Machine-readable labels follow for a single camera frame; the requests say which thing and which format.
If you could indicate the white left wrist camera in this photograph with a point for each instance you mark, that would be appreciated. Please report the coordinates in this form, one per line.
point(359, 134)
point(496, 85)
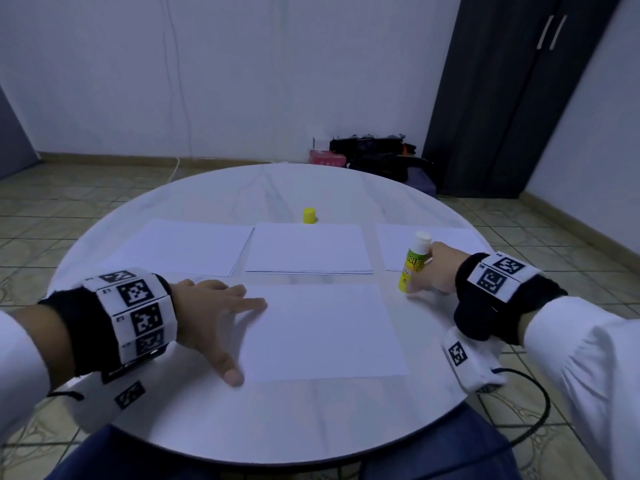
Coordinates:
point(110, 395)

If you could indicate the white paper stack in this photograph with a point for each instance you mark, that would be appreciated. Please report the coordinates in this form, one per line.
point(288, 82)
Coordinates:
point(455, 240)
point(180, 245)

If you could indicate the yellow glue stick cap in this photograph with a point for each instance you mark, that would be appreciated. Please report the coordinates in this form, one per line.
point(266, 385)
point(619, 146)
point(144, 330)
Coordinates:
point(310, 215)

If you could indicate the person's right hand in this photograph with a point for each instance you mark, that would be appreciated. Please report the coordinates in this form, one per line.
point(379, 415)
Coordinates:
point(440, 267)

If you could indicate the black bag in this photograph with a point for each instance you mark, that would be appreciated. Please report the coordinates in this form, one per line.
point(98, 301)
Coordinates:
point(375, 155)

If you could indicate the person's left hand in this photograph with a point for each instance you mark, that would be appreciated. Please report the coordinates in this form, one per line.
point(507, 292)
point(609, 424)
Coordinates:
point(205, 320)

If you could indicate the grey door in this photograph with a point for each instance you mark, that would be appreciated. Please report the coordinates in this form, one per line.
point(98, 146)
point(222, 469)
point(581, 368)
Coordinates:
point(15, 135)

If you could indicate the person's left forearm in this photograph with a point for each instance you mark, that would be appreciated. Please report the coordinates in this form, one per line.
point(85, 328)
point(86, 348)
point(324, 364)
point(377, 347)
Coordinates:
point(25, 365)

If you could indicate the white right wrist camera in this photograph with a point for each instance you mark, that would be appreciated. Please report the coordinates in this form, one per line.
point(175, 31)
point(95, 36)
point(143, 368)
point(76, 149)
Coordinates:
point(470, 360)

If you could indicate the black left wristband with markers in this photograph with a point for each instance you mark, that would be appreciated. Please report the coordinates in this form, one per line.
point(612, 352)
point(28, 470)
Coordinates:
point(115, 325)

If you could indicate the person's legs in blue jeans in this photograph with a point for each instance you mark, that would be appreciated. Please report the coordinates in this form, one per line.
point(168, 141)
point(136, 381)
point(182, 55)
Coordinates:
point(440, 450)

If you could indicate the blue suitcase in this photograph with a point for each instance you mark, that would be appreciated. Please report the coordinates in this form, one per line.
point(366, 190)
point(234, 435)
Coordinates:
point(422, 180)

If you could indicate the pink box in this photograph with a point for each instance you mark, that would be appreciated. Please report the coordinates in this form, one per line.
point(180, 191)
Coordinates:
point(327, 157)

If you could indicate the black right wristband with markers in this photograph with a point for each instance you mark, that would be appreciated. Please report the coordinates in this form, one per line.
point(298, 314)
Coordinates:
point(505, 295)

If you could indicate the person's right forearm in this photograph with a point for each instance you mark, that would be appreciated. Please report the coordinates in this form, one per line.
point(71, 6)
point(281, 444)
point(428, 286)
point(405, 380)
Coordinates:
point(590, 385)

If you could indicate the black wristband with markers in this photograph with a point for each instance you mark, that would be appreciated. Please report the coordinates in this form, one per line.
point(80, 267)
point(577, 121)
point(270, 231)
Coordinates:
point(505, 295)
point(115, 325)

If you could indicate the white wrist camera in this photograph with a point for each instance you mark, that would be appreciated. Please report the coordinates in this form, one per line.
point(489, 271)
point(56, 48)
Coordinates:
point(110, 395)
point(470, 360)

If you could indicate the yellow glue stick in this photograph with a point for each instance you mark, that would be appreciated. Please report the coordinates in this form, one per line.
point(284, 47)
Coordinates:
point(414, 260)

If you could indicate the single white paper sheet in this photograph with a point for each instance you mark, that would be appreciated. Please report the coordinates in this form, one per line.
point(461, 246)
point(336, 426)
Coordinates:
point(310, 250)
point(320, 335)

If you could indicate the black wardrobe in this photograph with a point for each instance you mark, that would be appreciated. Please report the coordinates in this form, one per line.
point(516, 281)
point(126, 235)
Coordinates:
point(510, 85)

